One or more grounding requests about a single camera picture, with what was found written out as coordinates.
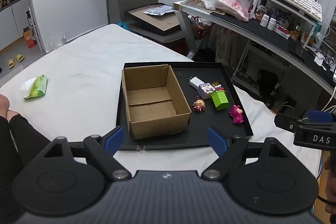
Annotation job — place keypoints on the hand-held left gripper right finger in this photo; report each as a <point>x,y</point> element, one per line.
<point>218,141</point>

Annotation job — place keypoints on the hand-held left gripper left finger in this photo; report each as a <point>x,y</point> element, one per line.
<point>114,140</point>

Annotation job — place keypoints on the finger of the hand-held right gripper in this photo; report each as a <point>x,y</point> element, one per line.
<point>319,115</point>
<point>286,122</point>

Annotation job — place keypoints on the black tray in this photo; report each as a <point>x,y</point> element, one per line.
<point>207,121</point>

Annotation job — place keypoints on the pink bear figurine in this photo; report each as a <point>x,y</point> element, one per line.
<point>236,115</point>

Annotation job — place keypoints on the green cube box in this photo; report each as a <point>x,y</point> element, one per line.
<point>219,102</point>

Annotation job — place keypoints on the red-haired doll figurine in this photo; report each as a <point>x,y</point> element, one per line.
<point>199,104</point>

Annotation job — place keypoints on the purple white cube figurine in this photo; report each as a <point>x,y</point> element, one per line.
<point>204,90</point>

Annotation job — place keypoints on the brown cardboard box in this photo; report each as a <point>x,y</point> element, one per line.
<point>152,103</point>

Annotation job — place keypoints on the person's right hand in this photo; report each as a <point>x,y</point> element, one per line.
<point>330,184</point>

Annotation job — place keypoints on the white charger plug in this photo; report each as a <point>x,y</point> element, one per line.
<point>196,83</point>

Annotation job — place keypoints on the black bag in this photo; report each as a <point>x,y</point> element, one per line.
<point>206,55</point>

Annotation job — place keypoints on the person's leg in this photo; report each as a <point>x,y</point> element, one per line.
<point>23,140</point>

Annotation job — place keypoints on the beige tote bag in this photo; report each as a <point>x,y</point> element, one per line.
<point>231,47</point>

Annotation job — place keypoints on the green tissue packet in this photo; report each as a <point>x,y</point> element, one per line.
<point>36,87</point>

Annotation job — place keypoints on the white bottle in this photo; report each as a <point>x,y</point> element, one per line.
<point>265,20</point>
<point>272,24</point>

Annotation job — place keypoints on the red plastic basket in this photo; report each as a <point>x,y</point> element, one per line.
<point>200,31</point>

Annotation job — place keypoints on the desk riser shelf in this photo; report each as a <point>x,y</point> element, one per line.
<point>286,7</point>

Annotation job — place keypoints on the yellow slipper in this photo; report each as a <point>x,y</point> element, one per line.
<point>19,58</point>
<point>11,64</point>

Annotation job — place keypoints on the orange box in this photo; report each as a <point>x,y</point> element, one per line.
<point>29,39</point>

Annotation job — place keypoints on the clear plastic bag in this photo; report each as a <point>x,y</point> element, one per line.
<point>225,1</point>

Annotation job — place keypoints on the white mail packet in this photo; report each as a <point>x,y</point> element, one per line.
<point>157,10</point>

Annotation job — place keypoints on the black desk with metal frame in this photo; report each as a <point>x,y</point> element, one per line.
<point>236,22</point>

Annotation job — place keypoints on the black picture frame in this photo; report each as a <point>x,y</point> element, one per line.
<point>157,23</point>

